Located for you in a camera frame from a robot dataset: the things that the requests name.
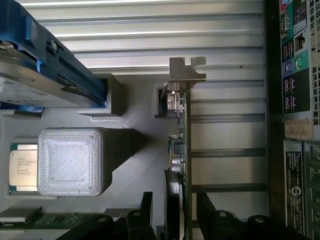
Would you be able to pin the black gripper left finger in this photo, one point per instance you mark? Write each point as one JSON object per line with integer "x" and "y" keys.
{"x": 140, "y": 225}

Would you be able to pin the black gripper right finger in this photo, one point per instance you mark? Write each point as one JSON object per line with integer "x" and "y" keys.
{"x": 215, "y": 225}

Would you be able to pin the grey printed parts rack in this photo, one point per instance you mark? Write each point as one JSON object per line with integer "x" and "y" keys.
{"x": 142, "y": 155}

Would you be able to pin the green RAM stick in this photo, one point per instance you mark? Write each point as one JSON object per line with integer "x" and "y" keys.
{"x": 62, "y": 220}

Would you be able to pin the power supply with black label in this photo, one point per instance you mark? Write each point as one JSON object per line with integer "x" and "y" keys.
{"x": 295, "y": 190}

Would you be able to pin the beige service tag label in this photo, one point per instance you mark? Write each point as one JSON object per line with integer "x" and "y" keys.
{"x": 298, "y": 128}

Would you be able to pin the CPU with silver lid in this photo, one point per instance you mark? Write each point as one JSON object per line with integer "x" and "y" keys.
{"x": 23, "y": 167}

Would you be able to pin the black PC case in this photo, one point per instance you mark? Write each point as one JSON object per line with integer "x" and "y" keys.
{"x": 273, "y": 100}

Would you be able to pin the blue disk carrier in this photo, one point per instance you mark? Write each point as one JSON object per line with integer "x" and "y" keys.
{"x": 82, "y": 75}

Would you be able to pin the silver hard disk drive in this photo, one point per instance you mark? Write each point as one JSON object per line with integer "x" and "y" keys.
{"x": 22, "y": 85}

